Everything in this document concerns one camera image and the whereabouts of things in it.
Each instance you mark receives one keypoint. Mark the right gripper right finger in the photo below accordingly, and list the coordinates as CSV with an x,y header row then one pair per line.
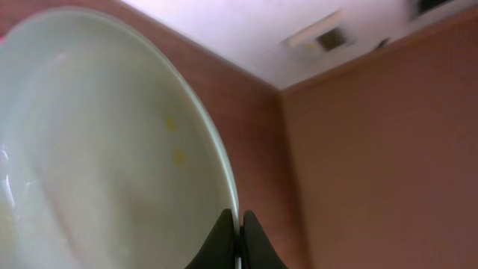
x,y
256,251

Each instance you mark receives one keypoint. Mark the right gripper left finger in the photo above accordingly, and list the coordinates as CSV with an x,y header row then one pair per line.
x,y
218,250

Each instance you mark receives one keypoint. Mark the light green plate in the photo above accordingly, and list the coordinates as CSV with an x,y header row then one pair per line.
x,y
108,157

